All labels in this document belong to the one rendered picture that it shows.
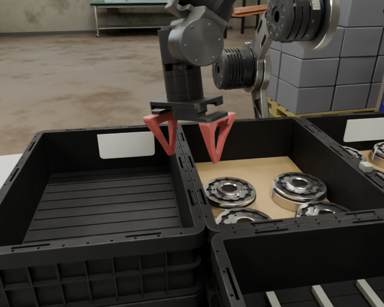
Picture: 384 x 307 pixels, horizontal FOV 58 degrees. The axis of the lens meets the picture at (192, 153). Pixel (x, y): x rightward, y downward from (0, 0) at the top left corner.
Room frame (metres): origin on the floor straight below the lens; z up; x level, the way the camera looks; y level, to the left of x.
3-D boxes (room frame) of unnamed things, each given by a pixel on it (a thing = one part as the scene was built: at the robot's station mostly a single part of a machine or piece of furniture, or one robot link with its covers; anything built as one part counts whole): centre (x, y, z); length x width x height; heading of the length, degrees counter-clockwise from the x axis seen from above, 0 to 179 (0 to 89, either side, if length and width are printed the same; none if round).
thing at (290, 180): (0.59, -0.21, 0.86); 0.05 x 0.05 x 0.01
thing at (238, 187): (0.57, -0.07, 0.86); 0.05 x 0.05 x 0.01
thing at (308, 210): (0.48, -0.23, 0.86); 0.10 x 0.10 x 0.01
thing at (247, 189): (0.57, -0.07, 0.86); 0.10 x 0.10 x 0.01
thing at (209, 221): (0.57, -0.14, 0.92); 0.40 x 0.30 x 0.02; 9
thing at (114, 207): (0.53, 0.16, 0.87); 0.40 x 0.30 x 0.11; 9
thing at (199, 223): (0.53, 0.16, 0.92); 0.40 x 0.30 x 0.02; 9
